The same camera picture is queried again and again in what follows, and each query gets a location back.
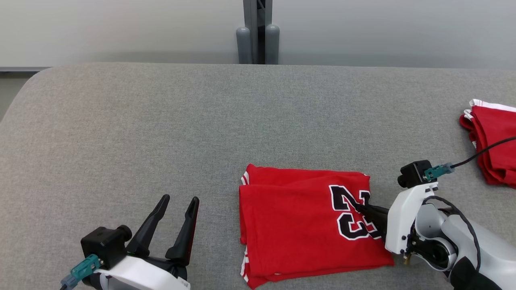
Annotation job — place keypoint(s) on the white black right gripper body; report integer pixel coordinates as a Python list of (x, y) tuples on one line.
[(401, 221)]

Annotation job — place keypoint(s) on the red shorts with white stripes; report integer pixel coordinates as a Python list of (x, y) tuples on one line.
[(494, 141)]

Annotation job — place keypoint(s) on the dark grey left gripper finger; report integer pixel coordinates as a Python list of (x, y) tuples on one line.
[(149, 227), (187, 233)]

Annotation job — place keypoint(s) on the teal camera connector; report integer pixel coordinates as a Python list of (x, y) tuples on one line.
[(84, 270), (437, 172)]

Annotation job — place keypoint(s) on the red jersey with white sleeves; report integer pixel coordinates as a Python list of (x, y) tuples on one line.
[(290, 225)]

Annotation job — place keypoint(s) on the teal left camera connector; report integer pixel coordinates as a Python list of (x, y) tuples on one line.
[(84, 270)]

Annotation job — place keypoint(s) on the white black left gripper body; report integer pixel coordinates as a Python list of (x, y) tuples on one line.
[(145, 276)]

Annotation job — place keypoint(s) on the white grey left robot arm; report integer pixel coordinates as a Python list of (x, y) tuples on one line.
[(92, 284)]

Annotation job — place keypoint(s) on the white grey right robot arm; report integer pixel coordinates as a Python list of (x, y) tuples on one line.
[(492, 249)]

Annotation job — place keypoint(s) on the grey metal partition post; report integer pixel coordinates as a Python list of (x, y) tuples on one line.
[(252, 20)]

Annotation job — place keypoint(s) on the grey cylinder post foot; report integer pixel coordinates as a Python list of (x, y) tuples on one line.
[(244, 46), (272, 44)]

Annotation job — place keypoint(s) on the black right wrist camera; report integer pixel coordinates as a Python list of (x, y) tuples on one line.
[(413, 173)]

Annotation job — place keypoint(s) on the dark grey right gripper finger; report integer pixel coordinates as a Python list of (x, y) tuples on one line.
[(375, 210), (379, 225)]

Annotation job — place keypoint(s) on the teal right camera connector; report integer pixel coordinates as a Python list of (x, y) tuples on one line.
[(437, 172)]

